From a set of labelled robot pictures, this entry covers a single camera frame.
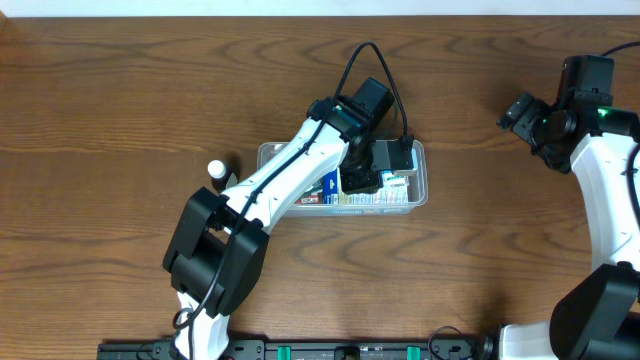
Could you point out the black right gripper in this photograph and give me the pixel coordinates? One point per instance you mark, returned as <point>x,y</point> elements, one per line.
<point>520,113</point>

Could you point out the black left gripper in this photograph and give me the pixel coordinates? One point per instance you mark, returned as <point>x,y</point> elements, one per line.
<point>361,181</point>

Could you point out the blue fever patch box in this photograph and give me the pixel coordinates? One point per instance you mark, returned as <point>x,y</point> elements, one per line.
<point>332,193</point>

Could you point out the white Panadol box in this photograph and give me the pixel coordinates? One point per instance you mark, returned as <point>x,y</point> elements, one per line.
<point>390,180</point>

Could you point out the green square box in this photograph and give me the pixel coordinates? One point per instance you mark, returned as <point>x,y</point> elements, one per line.
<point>316,187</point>

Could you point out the red Panadol box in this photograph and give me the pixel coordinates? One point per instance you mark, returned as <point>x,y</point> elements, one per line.
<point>310,199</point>

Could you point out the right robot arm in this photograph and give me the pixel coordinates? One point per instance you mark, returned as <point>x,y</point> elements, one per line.
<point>596,320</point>

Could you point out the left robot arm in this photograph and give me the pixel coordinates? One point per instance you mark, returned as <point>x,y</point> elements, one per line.
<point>216,254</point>

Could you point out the clear plastic container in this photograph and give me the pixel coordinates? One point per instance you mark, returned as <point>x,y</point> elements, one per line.
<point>417,195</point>

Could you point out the dark bottle white cap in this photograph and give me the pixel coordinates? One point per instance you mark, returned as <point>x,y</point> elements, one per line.
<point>221,175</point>

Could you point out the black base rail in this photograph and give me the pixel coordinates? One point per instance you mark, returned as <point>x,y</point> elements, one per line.
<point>438,348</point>

